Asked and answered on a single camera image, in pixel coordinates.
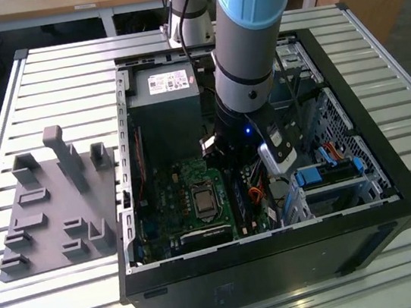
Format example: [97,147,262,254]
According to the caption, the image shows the grey metal drive cage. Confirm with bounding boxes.
[261,38,328,118]

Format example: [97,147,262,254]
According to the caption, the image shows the white power supply label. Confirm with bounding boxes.
[146,68,197,96]

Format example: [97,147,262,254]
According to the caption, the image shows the green motherboard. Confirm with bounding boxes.
[126,145,281,266]

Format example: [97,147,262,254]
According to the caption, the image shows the grey metal disk bay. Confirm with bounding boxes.
[275,152,400,227]

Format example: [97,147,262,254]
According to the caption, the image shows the orange wires at disk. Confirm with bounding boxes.
[324,139,350,163]

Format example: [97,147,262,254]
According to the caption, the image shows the grey power supply unit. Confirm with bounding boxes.
[123,59,225,165]

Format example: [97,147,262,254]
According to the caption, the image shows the blue disk carrier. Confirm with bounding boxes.
[293,156,366,190]

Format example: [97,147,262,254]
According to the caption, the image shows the orange wires on motherboard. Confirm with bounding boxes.
[247,184,271,206]

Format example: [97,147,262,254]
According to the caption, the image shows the blue data cable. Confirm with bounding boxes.
[318,144,340,166]

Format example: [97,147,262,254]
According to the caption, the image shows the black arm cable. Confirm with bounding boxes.
[172,0,202,67]

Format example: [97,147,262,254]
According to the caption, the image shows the white wrist camera with mount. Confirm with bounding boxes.
[247,104,310,179]

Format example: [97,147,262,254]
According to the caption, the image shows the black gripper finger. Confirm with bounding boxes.
[198,133,224,161]

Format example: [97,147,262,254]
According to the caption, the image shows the black open PC case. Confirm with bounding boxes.
[85,13,411,308]

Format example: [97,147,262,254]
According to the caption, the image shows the black cable bundle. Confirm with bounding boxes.
[238,86,338,190]

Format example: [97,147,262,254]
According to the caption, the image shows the CPU socket with silver CPU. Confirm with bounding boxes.
[187,178,221,225]

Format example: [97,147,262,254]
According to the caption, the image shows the thin red wire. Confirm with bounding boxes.
[128,129,152,207]

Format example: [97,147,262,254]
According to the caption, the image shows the grey parts rack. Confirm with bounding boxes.
[0,117,130,284]

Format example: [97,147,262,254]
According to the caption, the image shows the black graphics card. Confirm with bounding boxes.
[178,222,236,254]

